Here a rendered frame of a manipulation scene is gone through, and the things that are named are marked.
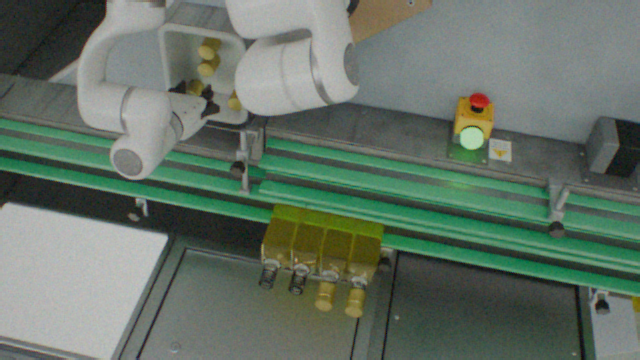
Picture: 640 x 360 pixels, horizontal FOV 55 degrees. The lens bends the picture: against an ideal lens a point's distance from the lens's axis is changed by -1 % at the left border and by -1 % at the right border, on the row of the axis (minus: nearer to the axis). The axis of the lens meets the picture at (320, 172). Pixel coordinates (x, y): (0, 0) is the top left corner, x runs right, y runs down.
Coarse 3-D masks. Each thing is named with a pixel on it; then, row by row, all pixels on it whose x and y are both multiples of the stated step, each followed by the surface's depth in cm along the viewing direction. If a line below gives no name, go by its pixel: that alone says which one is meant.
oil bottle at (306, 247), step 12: (312, 216) 127; (324, 216) 128; (300, 228) 125; (312, 228) 125; (324, 228) 126; (300, 240) 123; (312, 240) 123; (300, 252) 121; (312, 252) 121; (300, 264) 120; (312, 264) 121
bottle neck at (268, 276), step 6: (270, 264) 120; (276, 264) 121; (264, 270) 120; (270, 270) 120; (276, 270) 121; (264, 276) 119; (270, 276) 119; (276, 276) 121; (258, 282) 119; (264, 282) 120; (270, 282) 118; (264, 288) 120; (270, 288) 119
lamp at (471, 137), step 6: (468, 126) 122; (474, 126) 121; (462, 132) 122; (468, 132) 121; (474, 132) 120; (480, 132) 121; (462, 138) 122; (468, 138) 121; (474, 138) 121; (480, 138) 121; (462, 144) 123; (468, 144) 122; (474, 144) 121; (480, 144) 122
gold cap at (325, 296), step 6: (324, 282) 118; (330, 282) 118; (318, 288) 118; (324, 288) 117; (330, 288) 117; (336, 288) 118; (318, 294) 117; (324, 294) 116; (330, 294) 116; (318, 300) 115; (324, 300) 115; (330, 300) 116; (318, 306) 117; (324, 306) 116; (330, 306) 116
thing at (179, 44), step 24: (168, 24) 118; (168, 48) 123; (192, 48) 130; (240, 48) 118; (168, 72) 126; (192, 72) 134; (216, 72) 133; (216, 96) 136; (216, 120) 133; (240, 120) 131
